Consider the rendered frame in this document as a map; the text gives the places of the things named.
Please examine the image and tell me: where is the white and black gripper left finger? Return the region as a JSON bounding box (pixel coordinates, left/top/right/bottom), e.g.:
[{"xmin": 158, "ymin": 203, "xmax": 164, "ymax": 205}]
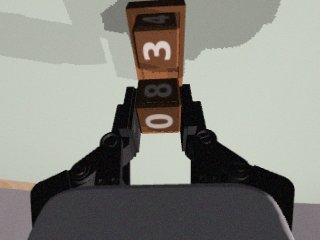
[{"xmin": 30, "ymin": 87, "xmax": 141, "ymax": 228}]

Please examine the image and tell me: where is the brown wooden number cube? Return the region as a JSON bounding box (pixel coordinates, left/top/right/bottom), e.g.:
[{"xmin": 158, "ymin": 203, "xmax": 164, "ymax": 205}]
[
  {"xmin": 132, "ymin": 12, "xmax": 179, "ymax": 70},
  {"xmin": 135, "ymin": 78, "xmax": 181, "ymax": 134}
]

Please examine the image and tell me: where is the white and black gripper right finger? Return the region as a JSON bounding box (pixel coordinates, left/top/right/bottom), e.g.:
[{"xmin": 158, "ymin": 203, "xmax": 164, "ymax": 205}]
[{"xmin": 179, "ymin": 84, "xmax": 295, "ymax": 233}]

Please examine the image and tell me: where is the brown wooden tray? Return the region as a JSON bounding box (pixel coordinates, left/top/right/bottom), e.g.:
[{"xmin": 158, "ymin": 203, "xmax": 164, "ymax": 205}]
[{"xmin": 125, "ymin": 0, "xmax": 186, "ymax": 86}]

